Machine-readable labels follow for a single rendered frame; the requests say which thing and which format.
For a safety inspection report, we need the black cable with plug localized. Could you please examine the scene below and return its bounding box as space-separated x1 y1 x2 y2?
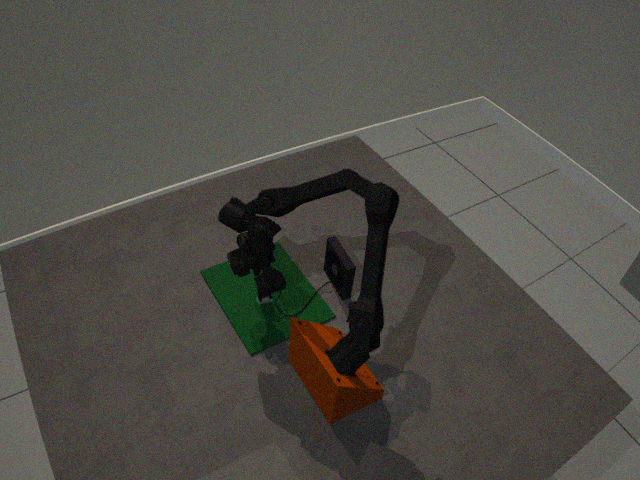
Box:
257 281 333 316

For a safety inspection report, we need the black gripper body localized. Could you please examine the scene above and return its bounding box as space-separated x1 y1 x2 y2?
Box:
237 232 286 295

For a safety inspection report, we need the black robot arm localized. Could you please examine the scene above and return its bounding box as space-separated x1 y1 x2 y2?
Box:
218 169 399 378

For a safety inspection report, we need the green circuit board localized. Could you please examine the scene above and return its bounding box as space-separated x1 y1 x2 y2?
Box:
200 242 336 355

